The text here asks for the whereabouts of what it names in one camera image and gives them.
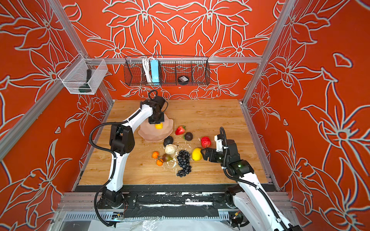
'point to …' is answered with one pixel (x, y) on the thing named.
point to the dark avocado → (168, 140)
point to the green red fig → (166, 158)
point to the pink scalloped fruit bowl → (150, 133)
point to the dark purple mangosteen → (188, 136)
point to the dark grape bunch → (183, 160)
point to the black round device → (183, 80)
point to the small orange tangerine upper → (155, 154)
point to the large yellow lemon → (196, 154)
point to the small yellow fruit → (159, 126)
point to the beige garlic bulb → (171, 148)
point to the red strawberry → (180, 130)
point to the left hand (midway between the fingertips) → (160, 121)
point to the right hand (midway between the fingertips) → (206, 150)
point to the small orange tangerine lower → (159, 163)
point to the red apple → (205, 142)
